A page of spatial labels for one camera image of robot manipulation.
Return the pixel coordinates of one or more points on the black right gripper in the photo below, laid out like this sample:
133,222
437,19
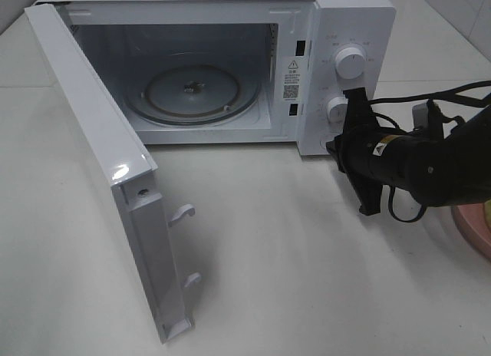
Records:
367,154

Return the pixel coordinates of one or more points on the round white door button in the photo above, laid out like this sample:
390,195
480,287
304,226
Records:
327,139

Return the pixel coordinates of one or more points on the pink round plate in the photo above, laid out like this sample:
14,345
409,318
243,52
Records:
470,222

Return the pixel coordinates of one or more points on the white microwave door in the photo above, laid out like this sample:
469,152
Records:
123,170

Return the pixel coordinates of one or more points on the sandwich with lettuce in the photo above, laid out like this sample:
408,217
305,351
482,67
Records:
487,213

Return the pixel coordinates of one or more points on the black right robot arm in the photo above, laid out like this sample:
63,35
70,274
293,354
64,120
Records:
443,161

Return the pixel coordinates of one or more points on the lower white timer knob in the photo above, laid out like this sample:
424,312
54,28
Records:
336,109

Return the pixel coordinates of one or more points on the upper white power knob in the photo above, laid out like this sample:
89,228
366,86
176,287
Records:
350,62

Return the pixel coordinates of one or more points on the white warning label sticker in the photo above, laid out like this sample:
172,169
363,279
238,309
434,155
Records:
293,70

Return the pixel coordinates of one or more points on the glass microwave turntable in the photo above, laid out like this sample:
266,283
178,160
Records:
192,89

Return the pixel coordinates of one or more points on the white microwave oven body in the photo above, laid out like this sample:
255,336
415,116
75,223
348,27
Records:
117,34

